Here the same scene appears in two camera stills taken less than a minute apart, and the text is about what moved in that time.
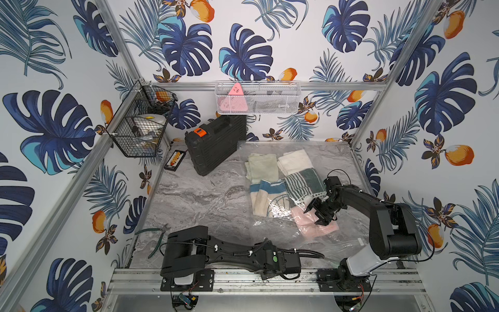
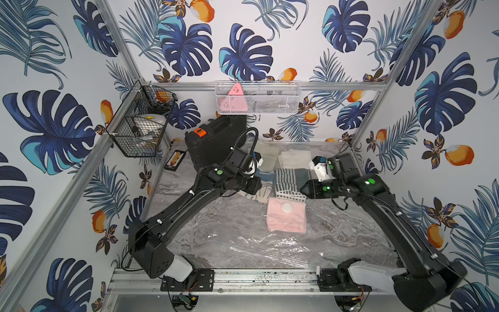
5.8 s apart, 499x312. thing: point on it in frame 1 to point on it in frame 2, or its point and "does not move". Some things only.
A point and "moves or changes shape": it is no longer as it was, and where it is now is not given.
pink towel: (307, 225) to (286, 214)
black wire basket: (137, 128) does not move
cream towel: (260, 167) to (268, 153)
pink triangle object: (235, 101) does not move
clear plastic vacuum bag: (275, 182) moves or changes shape
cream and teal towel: (269, 199) to (267, 177)
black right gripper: (323, 220) to (312, 192)
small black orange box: (175, 160) does not move
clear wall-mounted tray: (258, 97) does not move
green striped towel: (305, 184) moves or changes shape
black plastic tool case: (209, 143) does not move
